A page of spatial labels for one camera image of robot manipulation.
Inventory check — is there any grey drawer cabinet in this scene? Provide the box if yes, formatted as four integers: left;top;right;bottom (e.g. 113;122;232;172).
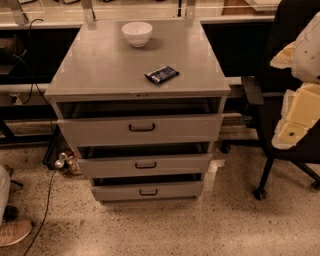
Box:
45;19;230;191

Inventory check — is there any black cable on floor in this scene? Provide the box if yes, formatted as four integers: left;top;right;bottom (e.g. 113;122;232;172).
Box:
22;168;58;256

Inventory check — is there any grey middle drawer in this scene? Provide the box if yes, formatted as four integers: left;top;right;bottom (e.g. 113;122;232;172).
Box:
78;154;212;178

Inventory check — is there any dark snack packet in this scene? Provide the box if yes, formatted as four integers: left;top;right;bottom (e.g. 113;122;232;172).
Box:
144;66;179;85

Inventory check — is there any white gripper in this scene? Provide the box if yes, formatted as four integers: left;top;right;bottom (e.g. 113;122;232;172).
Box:
272;83;320;149

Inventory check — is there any long bench shelf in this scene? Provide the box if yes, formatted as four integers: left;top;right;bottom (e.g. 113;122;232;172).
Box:
0;0;281;29

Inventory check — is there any grey top drawer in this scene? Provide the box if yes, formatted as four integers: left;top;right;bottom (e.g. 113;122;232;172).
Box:
58;114;222;147

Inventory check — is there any black office chair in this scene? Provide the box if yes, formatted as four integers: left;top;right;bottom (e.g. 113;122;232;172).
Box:
220;0;320;201

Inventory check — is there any white ceramic bowl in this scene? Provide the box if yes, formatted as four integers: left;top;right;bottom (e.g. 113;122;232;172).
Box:
122;22;153;47

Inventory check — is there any wall power outlet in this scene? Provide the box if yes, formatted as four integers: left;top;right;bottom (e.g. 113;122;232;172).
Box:
10;93;22;105

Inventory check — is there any tan sneaker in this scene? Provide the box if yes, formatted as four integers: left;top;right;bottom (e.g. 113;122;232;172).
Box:
0;220;32;247

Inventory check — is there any grey drawer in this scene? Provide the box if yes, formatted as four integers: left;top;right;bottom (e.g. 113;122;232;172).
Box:
78;154;212;178
92;181;204;202
58;114;222;147

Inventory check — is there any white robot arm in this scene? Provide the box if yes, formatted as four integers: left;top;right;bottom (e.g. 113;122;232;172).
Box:
270;13;320;149

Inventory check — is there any grey bottom drawer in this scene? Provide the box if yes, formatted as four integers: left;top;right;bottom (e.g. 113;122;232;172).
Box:
92;181;204;202

